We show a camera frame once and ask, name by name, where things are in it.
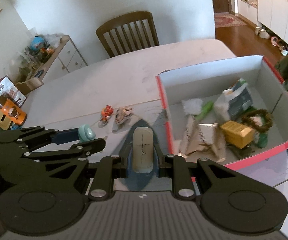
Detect silver foil packet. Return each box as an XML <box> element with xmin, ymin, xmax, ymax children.
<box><xmin>178</xmin><ymin>115</ymin><xmax>226</xmax><ymax>162</ymax></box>

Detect white drawer sideboard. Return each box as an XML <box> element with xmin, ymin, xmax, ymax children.
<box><xmin>15</xmin><ymin>35</ymin><xmax>87</xmax><ymax>94</ymax></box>

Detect white bunny plush toy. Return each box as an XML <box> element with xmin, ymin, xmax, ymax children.
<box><xmin>115</xmin><ymin>107</ymin><xmax>133</xmax><ymax>125</ymax></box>

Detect brown braided wreath ring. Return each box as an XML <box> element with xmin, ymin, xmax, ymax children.
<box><xmin>240</xmin><ymin>108</ymin><xmax>274</xmax><ymax>133</ymax></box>

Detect green plastic item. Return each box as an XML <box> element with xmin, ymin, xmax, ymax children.
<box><xmin>195</xmin><ymin>101</ymin><xmax>214</xmax><ymax>122</ymax></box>

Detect yellow small carton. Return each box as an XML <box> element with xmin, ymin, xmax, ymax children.
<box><xmin>220</xmin><ymin>120</ymin><xmax>255</xmax><ymax>149</ymax></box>

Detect dark wooden chair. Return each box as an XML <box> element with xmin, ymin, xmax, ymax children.
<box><xmin>96</xmin><ymin>11</ymin><xmax>160</xmax><ymax>57</ymax></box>

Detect teal oval plastic case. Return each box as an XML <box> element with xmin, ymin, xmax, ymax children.
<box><xmin>78</xmin><ymin>124</ymin><xmax>96</xmax><ymax>142</ymax></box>

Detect red patterned doormat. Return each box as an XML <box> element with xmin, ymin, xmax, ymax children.
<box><xmin>214</xmin><ymin>13</ymin><xmax>246</xmax><ymax>28</ymax></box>

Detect red and white cardboard box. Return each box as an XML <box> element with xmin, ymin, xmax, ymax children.
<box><xmin>156</xmin><ymin>55</ymin><xmax>288</xmax><ymax>170</ymax></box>

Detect red dragon keychain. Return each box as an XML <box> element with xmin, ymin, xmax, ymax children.
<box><xmin>101</xmin><ymin>105</ymin><xmax>114</xmax><ymax>123</ymax></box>

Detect cream oval soap bar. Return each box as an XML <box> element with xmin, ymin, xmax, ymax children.
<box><xmin>132</xmin><ymin>127</ymin><xmax>154</xmax><ymax>173</ymax></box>

